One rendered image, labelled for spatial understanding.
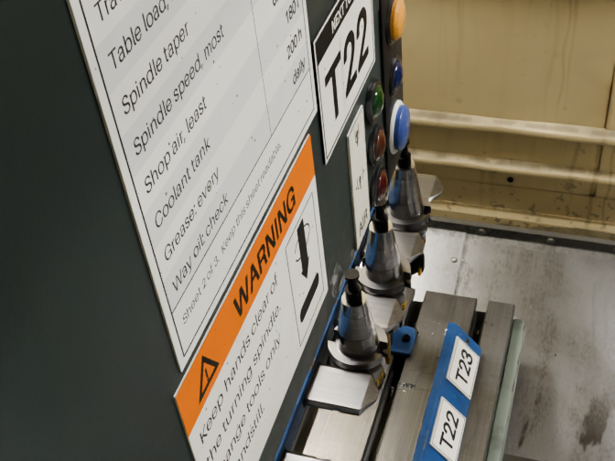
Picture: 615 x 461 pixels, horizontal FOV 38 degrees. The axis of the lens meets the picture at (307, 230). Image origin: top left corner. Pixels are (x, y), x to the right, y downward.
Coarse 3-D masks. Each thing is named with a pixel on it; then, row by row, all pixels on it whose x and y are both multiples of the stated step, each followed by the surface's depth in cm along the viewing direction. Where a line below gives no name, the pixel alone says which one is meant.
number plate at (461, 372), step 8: (456, 344) 127; (464, 344) 128; (456, 352) 126; (464, 352) 127; (472, 352) 129; (456, 360) 125; (464, 360) 127; (472, 360) 128; (448, 368) 124; (456, 368) 125; (464, 368) 126; (472, 368) 127; (448, 376) 123; (456, 376) 124; (464, 376) 125; (472, 376) 127; (456, 384) 123; (464, 384) 125; (472, 384) 126; (464, 392) 124
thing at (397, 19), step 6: (396, 0) 53; (402, 0) 53; (396, 6) 52; (402, 6) 53; (396, 12) 52; (402, 12) 53; (396, 18) 52; (402, 18) 53; (396, 24) 52; (402, 24) 53; (396, 30) 53; (402, 30) 54; (396, 36) 53
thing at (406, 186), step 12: (396, 168) 104; (408, 168) 104; (396, 180) 105; (408, 180) 104; (396, 192) 106; (408, 192) 105; (420, 192) 107; (396, 204) 107; (408, 204) 106; (420, 204) 107; (396, 216) 108; (408, 216) 107
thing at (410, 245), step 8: (400, 232) 107; (408, 232) 107; (416, 232) 107; (400, 240) 106; (408, 240) 106; (416, 240) 106; (400, 248) 105; (408, 248) 105; (416, 248) 105; (424, 248) 105; (408, 256) 104; (416, 256) 104
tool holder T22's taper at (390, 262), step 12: (372, 228) 97; (372, 240) 97; (384, 240) 97; (372, 252) 98; (384, 252) 98; (396, 252) 99; (372, 264) 99; (384, 264) 98; (396, 264) 99; (372, 276) 100; (384, 276) 99; (396, 276) 100
